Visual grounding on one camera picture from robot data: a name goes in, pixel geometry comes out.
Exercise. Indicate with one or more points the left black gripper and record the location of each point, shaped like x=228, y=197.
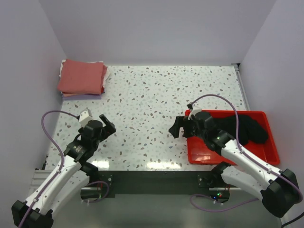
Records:
x=107, y=131

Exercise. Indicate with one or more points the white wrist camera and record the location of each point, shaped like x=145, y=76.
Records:
x=193, y=110
x=84, y=117

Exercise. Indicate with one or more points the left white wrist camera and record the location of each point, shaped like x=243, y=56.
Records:
x=84, y=117

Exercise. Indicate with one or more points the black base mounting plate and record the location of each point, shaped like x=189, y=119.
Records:
x=112, y=183

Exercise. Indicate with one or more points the folded white t-shirt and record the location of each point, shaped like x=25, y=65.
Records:
x=61, y=67

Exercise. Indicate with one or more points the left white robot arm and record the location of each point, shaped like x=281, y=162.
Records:
x=72, y=173

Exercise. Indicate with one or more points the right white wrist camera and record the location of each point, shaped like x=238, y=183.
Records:
x=193, y=110

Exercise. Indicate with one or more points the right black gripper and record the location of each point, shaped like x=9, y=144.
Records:
x=180, y=121

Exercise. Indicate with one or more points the folded lavender t-shirt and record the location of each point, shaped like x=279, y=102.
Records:
x=81, y=97

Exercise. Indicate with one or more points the black t-shirt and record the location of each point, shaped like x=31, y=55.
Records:
x=248, y=129

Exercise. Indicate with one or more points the folded pink t-shirt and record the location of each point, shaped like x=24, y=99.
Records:
x=79, y=78

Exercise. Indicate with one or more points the red plastic bin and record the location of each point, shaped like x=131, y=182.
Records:
x=198, y=153

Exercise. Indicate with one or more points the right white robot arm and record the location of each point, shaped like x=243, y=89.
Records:
x=278, y=190

